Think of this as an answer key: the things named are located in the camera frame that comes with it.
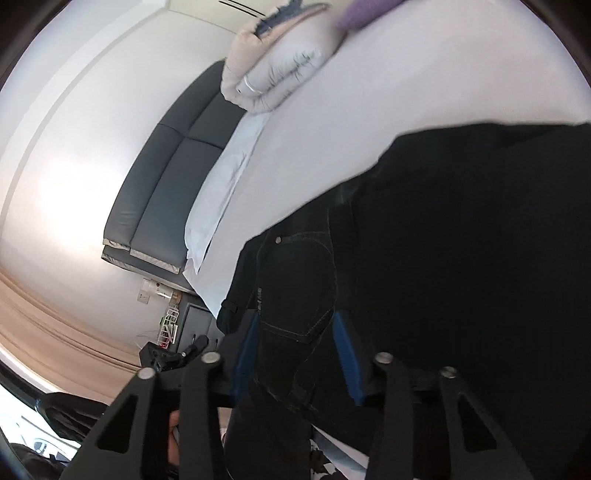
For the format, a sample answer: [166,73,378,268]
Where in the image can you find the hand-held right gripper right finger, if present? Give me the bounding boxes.
[332,311,532,480]

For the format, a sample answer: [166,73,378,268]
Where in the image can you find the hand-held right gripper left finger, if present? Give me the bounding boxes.
[60,318,257,480]

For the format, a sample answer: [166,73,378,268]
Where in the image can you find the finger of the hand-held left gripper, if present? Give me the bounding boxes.
[140,336,210,372]

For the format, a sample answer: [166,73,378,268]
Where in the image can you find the black denim pants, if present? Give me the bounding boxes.
[216,121,591,480]

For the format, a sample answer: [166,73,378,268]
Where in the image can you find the dark grey nightstand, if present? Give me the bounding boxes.
[178,295,220,356]

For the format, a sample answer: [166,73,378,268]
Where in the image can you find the white pillow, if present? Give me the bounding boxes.
[184,111,271,274]

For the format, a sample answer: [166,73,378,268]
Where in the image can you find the grey padded headboard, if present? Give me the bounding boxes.
[102,60,247,280]

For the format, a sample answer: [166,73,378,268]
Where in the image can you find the bed with white sheet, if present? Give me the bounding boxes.
[182,0,591,467]

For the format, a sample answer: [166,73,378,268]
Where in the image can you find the folded beige grey duvet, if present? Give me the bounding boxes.
[221,0,345,114]

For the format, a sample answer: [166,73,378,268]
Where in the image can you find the white wardrobe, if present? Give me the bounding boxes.
[164,0,287,26]

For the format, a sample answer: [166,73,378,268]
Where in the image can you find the purple cushion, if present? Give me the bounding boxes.
[333,0,407,31]

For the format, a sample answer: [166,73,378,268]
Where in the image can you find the white wire rack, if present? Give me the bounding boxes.
[158,308,180,347]

